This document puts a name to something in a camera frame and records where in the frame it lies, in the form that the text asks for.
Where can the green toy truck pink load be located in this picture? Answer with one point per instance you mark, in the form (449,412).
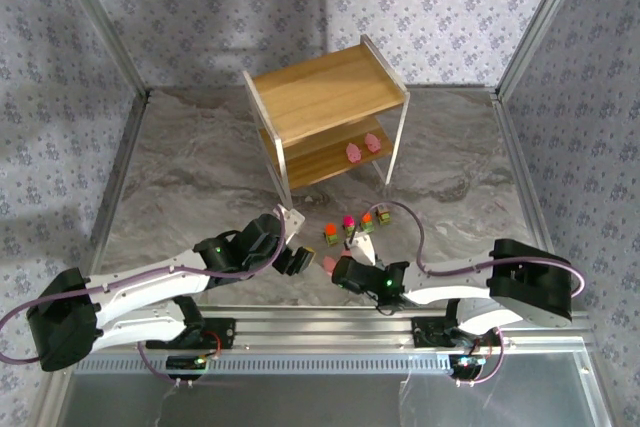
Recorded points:
(349,224)

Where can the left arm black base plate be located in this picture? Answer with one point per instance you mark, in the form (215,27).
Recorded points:
(222,334)

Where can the aluminium frame post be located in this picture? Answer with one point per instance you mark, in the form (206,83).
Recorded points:
(108,22)
(541,22)

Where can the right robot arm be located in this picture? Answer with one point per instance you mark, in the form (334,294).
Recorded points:
(450,297)

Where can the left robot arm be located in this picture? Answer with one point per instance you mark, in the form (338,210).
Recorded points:
(150,284)

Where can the aluminium frame side rail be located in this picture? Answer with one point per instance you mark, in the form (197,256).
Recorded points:
(111,207)
(530,197)

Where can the wooden two-tier shelf white frame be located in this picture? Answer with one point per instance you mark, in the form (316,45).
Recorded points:
(320,92)

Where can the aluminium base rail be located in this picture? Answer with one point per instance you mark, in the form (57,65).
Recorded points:
(320,327)

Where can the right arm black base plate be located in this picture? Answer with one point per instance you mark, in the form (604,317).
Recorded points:
(425,334)

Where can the grey metal panel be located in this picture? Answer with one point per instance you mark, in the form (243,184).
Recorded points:
(320,402)

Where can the green toy truck orange load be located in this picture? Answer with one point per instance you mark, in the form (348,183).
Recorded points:
(367,222)
(331,235)

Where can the green toy truck brown load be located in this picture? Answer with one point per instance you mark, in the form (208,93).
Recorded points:
(383,216)

